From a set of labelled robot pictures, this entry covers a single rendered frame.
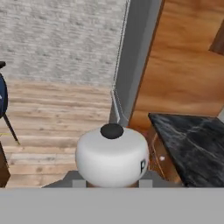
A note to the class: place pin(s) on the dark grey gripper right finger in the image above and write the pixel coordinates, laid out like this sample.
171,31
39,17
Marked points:
159,180

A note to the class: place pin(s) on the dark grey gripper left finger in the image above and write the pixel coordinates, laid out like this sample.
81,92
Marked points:
68,180

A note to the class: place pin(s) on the white shaker with black cap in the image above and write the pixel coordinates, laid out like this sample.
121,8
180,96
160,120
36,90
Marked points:
110,159

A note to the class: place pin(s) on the wooden base cabinet door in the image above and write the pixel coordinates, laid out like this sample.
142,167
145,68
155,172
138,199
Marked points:
163,169

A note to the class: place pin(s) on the small white cabinet knob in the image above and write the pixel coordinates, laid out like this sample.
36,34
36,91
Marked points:
162,158

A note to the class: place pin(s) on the tall wooden cabinet panel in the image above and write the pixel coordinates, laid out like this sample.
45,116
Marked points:
180,64

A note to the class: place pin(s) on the dark brown wooden furniture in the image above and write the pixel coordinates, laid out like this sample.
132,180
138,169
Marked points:
3,169

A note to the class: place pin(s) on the blue chair with black legs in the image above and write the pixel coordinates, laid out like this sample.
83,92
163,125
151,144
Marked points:
2,99

